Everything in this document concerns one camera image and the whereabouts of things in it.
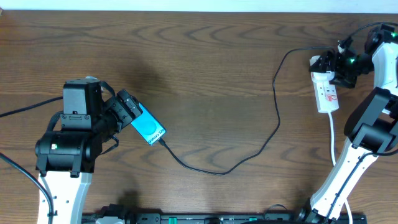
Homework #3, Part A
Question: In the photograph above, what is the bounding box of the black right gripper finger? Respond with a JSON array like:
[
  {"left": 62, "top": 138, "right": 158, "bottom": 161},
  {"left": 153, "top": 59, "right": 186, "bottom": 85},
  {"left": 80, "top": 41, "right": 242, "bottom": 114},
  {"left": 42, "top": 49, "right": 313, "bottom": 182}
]
[
  {"left": 330, "top": 77, "right": 357, "bottom": 89},
  {"left": 308, "top": 50, "right": 337, "bottom": 73}
]

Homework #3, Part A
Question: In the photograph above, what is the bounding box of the white power strip cord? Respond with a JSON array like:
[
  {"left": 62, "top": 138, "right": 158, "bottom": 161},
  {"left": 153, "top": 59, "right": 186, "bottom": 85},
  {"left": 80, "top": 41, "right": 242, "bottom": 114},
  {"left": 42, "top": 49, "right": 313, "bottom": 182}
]
[{"left": 327, "top": 112, "right": 354, "bottom": 224}]

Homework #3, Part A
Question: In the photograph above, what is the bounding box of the black USB charging cable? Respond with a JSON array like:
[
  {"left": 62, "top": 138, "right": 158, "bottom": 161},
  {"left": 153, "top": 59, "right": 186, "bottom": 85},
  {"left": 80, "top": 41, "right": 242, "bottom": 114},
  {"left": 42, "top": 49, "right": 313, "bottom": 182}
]
[{"left": 157, "top": 46, "right": 336, "bottom": 176}]

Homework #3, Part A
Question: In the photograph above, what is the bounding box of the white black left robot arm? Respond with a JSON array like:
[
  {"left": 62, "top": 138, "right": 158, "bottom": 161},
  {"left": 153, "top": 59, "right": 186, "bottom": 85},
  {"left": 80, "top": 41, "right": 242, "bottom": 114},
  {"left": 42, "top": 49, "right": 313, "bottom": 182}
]
[{"left": 35, "top": 78, "right": 143, "bottom": 223}]

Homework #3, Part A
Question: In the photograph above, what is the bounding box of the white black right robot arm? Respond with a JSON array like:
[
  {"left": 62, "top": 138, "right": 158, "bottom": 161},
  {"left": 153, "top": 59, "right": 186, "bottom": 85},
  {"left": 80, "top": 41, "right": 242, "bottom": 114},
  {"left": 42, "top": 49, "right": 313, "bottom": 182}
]
[{"left": 295, "top": 22, "right": 397, "bottom": 223}]

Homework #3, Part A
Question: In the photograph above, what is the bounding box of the white power strip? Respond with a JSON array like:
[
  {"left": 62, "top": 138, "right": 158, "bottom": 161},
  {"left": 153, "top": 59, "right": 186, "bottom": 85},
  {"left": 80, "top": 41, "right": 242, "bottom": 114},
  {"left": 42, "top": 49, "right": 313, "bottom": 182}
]
[{"left": 309, "top": 55, "right": 340, "bottom": 114}]

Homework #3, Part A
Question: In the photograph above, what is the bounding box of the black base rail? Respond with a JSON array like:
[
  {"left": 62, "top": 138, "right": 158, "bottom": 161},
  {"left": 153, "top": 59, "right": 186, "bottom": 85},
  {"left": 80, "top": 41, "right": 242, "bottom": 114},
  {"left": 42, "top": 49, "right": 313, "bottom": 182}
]
[{"left": 81, "top": 204, "right": 368, "bottom": 224}]

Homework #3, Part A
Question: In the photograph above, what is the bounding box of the white USB charger plug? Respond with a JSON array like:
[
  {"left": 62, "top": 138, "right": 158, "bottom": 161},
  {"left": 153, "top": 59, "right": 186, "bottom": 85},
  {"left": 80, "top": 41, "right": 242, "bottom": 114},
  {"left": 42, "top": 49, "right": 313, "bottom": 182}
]
[{"left": 311, "top": 71, "right": 335, "bottom": 83}]

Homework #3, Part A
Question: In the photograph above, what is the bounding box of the cyan screen Galaxy smartphone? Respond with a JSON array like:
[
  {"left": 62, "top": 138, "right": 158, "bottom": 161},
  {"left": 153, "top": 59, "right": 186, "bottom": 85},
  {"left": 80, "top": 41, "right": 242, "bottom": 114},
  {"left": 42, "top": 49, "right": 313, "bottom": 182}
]
[{"left": 131, "top": 103, "right": 166, "bottom": 145}]

